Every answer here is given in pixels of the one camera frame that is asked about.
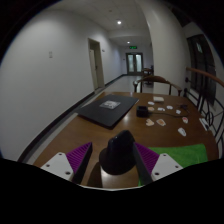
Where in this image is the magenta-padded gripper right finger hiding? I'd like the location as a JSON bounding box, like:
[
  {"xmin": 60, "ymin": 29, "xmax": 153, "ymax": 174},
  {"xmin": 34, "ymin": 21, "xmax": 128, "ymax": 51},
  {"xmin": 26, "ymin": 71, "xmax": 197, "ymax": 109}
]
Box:
[{"xmin": 132, "ymin": 142, "xmax": 184, "ymax": 186}]

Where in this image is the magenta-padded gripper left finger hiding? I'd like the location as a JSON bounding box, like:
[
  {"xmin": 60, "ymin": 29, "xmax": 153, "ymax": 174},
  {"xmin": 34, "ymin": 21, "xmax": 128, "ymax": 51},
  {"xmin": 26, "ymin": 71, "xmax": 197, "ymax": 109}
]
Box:
[{"xmin": 40, "ymin": 142, "xmax": 94, "ymax": 185}]

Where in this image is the black vertical computer mouse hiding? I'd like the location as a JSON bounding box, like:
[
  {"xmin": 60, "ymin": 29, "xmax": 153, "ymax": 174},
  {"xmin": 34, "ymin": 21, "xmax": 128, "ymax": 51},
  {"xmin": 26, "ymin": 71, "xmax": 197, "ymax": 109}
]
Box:
[{"xmin": 98, "ymin": 129, "xmax": 137, "ymax": 176}]

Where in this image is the green mouse pad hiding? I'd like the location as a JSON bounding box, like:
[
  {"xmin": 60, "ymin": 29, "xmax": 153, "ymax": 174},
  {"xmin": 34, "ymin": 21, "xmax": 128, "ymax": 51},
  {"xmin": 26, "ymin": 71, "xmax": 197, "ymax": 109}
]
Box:
[{"xmin": 138, "ymin": 143, "xmax": 209, "ymax": 186}]

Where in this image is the white rectangular card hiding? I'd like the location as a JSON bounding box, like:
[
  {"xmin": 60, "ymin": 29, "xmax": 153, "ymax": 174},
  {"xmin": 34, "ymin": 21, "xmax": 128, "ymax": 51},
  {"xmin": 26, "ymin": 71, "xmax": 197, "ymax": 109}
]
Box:
[{"xmin": 198, "ymin": 117, "xmax": 210, "ymax": 132}]

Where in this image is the small black box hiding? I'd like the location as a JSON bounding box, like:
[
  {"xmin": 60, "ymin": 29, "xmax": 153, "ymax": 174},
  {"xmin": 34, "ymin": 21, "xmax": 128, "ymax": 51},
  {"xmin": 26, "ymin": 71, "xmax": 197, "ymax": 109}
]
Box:
[{"xmin": 136, "ymin": 105, "xmax": 150, "ymax": 118}]

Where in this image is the closed black laptop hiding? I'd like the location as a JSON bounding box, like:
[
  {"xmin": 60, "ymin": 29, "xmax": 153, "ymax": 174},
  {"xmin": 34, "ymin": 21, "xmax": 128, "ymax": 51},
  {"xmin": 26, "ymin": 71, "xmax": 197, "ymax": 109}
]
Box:
[{"xmin": 75, "ymin": 94, "xmax": 140, "ymax": 130}]

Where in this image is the wooden armchair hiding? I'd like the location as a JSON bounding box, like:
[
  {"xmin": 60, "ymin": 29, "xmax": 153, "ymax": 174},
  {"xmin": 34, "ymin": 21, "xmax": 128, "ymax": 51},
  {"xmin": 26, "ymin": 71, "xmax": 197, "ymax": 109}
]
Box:
[{"xmin": 132, "ymin": 75, "xmax": 183, "ymax": 97}]

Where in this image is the black railing with wooden handrail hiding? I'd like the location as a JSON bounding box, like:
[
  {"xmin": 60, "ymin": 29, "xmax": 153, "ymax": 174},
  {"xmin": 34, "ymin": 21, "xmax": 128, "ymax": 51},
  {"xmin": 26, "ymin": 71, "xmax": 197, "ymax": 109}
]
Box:
[{"xmin": 182, "ymin": 66, "xmax": 224, "ymax": 159}]

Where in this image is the white side door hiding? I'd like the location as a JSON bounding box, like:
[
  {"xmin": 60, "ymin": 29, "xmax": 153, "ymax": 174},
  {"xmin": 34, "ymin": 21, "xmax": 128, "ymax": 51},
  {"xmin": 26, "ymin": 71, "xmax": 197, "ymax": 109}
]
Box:
[{"xmin": 87, "ymin": 38, "xmax": 106, "ymax": 91}]

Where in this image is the glass double door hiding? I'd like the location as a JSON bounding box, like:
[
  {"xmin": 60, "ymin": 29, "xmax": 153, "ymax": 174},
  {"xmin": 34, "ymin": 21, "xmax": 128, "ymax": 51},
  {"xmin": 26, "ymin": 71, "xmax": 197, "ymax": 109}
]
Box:
[{"xmin": 125, "ymin": 52, "xmax": 144, "ymax": 75}]

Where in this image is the dark large window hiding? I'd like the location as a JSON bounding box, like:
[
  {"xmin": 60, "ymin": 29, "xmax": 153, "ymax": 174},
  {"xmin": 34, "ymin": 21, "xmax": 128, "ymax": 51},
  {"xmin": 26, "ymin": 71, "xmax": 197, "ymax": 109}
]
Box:
[{"xmin": 186, "ymin": 34, "xmax": 218, "ymax": 106}]

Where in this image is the dark transom window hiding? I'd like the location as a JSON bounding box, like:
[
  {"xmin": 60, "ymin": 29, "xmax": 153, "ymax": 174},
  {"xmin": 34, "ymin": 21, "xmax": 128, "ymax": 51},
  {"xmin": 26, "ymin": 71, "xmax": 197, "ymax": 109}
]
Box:
[{"xmin": 172, "ymin": 5, "xmax": 194, "ymax": 28}]

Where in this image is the thin black cable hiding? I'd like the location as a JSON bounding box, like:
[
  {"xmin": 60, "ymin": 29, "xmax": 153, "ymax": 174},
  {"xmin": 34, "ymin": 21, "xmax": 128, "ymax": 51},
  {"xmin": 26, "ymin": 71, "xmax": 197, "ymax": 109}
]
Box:
[{"xmin": 148, "ymin": 104, "xmax": 190, "ymax": 119}]

